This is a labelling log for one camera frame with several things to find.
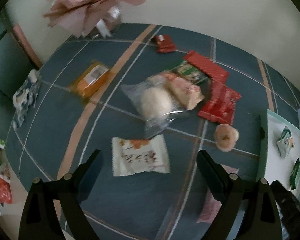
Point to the white bun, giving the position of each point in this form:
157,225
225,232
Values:
155,103

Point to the dark green biscuit pack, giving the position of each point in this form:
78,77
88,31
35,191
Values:
295,175

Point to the pudding jelly cup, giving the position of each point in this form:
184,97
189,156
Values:
225,137

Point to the crumpled blue white wrapper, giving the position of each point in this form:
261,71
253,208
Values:
25,97

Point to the white orange Chinese snack bag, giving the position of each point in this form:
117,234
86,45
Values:
132,156

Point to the pink paper flower bouquet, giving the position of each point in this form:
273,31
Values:
83,17

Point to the white green cracker pack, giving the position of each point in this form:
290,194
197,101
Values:
285,142

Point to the green cow rice cracker pack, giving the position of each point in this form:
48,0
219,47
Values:
189,72

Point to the red plastic bag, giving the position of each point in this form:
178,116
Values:
5,192

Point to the pink barcode snack bag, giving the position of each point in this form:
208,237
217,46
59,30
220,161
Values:
210,209

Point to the pink orange bread package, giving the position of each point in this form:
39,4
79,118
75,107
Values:
188,94

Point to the orange cake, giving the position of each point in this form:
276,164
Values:
91,80

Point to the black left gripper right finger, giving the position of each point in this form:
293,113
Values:
261,218

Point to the small dark red snack packet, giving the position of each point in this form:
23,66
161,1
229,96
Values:
164,44

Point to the red flower snack bag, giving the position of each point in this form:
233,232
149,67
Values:
221,106

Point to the mint green white tray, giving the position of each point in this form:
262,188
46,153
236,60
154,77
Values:
271,165

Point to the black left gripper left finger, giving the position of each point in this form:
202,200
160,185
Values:
39,219

